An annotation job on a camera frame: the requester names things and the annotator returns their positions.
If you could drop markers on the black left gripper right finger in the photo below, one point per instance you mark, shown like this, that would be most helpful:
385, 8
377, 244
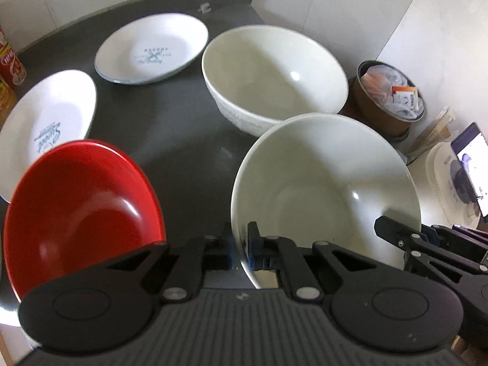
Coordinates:
372, 303

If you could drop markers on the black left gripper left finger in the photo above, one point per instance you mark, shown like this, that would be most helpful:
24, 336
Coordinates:
102, 307

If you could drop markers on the red bowl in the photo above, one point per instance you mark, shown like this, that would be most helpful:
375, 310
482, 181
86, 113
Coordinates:
79, 204

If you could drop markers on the smooth white bowl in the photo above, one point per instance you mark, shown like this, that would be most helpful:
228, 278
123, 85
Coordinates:
322, 177

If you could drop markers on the white bakery plate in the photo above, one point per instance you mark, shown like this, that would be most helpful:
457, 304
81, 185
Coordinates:
151, 48

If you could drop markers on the white round appliance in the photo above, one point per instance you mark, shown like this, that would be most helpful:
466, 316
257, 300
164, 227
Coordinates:
451, 187

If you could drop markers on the smartphone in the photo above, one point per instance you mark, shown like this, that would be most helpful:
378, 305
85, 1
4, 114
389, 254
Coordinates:
470, 148

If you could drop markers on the brown round container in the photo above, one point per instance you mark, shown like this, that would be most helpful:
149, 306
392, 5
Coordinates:
384, 98

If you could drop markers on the white plate blue print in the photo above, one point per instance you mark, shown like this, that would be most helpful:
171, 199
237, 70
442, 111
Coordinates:
58, 109

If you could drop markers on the textured white bowl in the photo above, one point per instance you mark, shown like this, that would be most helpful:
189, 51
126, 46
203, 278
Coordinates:
261, 75

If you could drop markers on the small white clip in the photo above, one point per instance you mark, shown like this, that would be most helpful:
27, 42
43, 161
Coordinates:
205, 8

